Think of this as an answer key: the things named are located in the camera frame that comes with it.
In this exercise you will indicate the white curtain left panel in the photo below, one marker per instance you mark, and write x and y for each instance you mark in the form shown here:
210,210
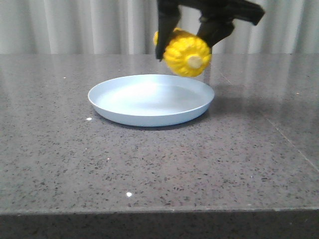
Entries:
78,26

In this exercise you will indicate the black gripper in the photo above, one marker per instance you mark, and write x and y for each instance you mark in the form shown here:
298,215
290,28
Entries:
216,21

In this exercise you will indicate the light blue round plate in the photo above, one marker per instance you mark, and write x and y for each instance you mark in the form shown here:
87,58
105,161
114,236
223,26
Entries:
151,100

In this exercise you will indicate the white curtain panel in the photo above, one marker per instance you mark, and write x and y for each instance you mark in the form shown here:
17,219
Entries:
288,26
78,26

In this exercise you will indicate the yellow corn cob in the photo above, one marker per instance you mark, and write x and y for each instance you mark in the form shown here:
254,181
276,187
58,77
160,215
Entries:
187,55

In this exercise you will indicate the white curtain right panel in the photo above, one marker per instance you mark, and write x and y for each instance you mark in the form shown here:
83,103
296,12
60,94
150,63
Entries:
288,26

